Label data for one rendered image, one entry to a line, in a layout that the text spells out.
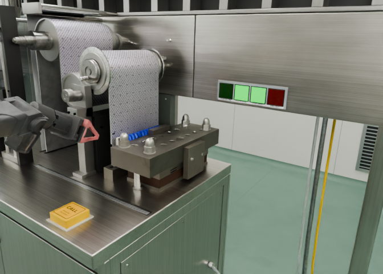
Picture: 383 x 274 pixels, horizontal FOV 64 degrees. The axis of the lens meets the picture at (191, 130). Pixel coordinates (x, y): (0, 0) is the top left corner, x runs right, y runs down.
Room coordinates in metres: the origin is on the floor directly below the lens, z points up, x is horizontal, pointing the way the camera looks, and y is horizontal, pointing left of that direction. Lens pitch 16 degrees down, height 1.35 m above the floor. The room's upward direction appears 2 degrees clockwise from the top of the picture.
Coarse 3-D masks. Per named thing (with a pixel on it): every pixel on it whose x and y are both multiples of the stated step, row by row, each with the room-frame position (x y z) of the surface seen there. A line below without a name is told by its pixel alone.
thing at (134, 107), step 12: (132, 84) 1.03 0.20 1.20; (144, 84) 1.08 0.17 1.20; (156, 84) 1.13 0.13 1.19; (120, 96) 0.99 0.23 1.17; (132, 96) 1.03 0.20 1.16; (144, 96) 1.08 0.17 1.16; (156, 96) 1.13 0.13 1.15; (120, 108) 0.98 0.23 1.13; (132, 108) 1.03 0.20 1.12; (144, 108) 1.08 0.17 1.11; (156, 108) 1.13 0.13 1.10; (120, 120) 0.98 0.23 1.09; (132, 120) 1.03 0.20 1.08; (144, 120) 1.08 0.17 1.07; (156, 120) 1.13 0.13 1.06; (120, 132) 0.98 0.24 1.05; (132, 132) 1.03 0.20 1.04
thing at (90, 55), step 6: (90, 54) 0.98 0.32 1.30; (96, 54) 0.96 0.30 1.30; (96, 60) 0.96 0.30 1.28; (102, 60) 0.95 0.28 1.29; (102, 66) 0.95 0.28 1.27; (102, 72) 0.95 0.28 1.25; (102, 78) 0.95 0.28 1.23; (90, 84) 0.98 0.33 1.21; (96, 84) 0.97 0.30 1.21; (102, 84) 0.95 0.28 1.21
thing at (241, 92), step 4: (236, 88) 1.06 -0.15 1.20; (240, 88) 1.05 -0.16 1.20; (244, 88) 1.05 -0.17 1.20; (248, 88) 1.04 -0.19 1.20; (236, 92) 1.06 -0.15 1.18; (240, 92) 1.05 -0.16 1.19; (244, 92) 1.05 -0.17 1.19; (236, 96) 1.06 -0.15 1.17; (240, 96) 1.05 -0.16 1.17; (244, 96) 1.04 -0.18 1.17; (244, 100) 1.04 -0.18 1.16
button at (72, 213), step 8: (64, 208) 0.71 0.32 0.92; (72, 208) 0.71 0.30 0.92; (80, 208) 0.71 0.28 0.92; (56, 216) 0.67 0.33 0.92; (64, 216) 0.67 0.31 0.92; (72, 216) 0.67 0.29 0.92; (80, 216) 0.69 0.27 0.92; (88, 216) 0.71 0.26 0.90; (64, 224) 0.66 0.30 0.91; (72, 224) 0.67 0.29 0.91
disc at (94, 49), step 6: (90, 48) 0.98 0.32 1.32; (96, 48) 0.97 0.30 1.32; (84, 54) 1.00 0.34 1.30; (102, 54) 0.96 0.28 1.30; (108, 66) 0.94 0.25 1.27; (108, 72) 0.94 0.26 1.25; (108, 78) 0.94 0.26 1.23; (108, 84) 0.94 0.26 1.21; (96, 90) 0.97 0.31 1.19; (102, 90) 0.96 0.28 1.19
